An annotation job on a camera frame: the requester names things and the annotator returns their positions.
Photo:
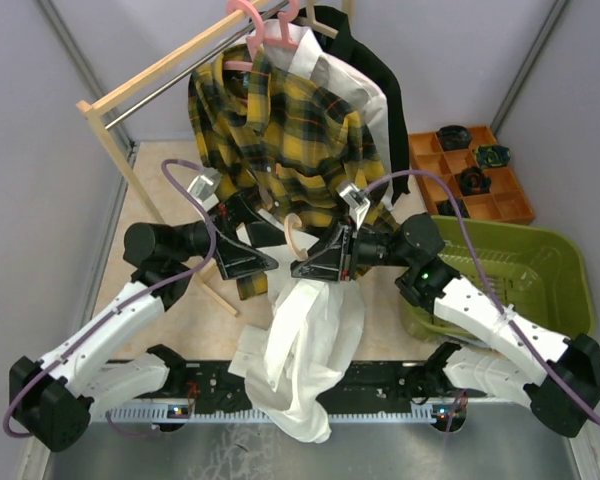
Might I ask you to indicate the pink hanger on rack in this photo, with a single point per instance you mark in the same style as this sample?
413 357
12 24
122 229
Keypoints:
252 12

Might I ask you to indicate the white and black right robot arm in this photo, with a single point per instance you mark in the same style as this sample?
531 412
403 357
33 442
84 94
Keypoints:
556 378

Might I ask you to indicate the yellow black plaid shirt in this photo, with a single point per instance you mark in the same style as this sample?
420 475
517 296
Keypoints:
280 134

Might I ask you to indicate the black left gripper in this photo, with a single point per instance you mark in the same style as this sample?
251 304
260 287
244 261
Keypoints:
236 260

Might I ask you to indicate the black garment on rack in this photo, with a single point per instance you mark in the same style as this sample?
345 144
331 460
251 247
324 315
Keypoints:
346 48

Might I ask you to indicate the pink plastic hanger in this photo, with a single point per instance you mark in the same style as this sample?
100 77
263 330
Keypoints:
275 33

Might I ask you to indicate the white collared shirt on rack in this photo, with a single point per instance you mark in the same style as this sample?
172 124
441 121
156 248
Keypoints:
311 62

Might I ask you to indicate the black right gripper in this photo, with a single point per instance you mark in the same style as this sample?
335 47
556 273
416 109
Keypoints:
332 262

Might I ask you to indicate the green patterned rolled sock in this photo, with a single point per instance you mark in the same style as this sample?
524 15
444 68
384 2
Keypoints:
492 156

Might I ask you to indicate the dark rolled sock bottom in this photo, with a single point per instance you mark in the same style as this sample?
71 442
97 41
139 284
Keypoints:
452 206

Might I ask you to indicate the dark rolled sock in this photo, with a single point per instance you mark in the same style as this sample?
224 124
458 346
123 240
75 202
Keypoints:
473 181
454 137
452 206

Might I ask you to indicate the dark rolled sock top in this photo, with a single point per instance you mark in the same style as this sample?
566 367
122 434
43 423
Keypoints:
454 137

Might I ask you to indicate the green plastic laundry basket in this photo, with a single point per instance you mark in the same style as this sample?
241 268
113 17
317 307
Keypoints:
541 273

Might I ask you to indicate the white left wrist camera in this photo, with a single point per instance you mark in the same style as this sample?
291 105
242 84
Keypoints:
203 188

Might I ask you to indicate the orange compartment tray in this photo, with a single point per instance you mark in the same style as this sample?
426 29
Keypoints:
470 164

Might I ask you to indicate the beige hanger under black garment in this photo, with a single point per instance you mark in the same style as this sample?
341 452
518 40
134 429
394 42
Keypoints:
310 20

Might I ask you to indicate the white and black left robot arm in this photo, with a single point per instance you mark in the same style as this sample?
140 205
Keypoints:
56 396

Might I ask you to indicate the dark rolled sock middle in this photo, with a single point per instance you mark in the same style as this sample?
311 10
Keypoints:
473 181

